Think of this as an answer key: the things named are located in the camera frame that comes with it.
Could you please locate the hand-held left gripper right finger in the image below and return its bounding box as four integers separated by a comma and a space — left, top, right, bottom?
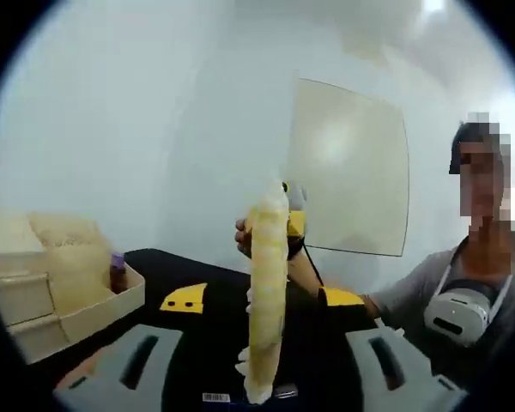
317, 286, 470, 412

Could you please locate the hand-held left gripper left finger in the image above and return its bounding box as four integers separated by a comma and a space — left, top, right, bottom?
53, 282, 209, 412

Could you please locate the cream drawer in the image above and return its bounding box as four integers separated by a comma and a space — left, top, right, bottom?
6, 315, 70, 366
0, 274, 51, 325

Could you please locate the yellow lace-trimmed cloth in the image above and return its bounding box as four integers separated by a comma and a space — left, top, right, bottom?
234, 179, 291, 405

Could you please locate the purple cap cosmetic bottle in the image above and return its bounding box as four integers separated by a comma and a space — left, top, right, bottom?
109, 251, 128, 295

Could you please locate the dark blue cosmetic bottle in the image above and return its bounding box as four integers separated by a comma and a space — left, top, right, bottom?
199, 385, 301, 407

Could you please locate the person's left hand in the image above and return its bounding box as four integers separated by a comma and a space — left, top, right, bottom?
64, 357, 97, 386

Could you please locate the person's right hand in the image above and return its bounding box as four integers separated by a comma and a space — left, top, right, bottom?
234, 216, 255, 259

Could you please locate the cream desktop organizer cabinet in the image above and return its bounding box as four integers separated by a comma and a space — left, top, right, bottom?
0, 209, 147, 366

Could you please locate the white chest device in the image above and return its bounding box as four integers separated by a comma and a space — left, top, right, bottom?
423, 257, 515, 348

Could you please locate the person in grey shirt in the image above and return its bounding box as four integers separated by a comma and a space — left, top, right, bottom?
371, 238, 515, 387

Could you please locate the black table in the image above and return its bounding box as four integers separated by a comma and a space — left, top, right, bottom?
25, 247, 413, 412

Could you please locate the person's head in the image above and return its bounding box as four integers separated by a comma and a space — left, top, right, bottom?
449, 122, 463, 175

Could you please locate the black wrist strap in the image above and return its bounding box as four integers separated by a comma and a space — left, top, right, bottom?
287, 233, 306, 262

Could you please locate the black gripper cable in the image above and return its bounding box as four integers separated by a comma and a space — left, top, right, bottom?
302, 244, 326, 289

